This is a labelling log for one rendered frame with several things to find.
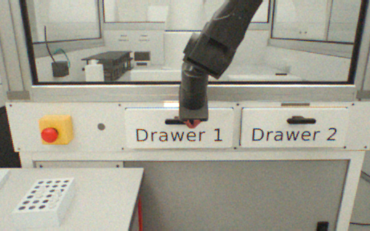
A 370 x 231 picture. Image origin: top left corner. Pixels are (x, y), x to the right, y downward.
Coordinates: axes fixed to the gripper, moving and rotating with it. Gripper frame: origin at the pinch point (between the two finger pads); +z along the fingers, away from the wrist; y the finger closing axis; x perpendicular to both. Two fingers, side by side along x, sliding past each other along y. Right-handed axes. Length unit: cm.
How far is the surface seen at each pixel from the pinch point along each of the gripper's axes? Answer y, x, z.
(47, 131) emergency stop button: -3.0, 36.0, -0.5
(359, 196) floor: 27, -126, 130
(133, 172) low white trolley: -8.7, 15.5, 11.0
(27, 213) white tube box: -24.4, 32.3, -4.5
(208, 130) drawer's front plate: 0.4, -4.6, 3.8
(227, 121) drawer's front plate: 1.8, -9.7, 1.8
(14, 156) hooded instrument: 25, 85, 64
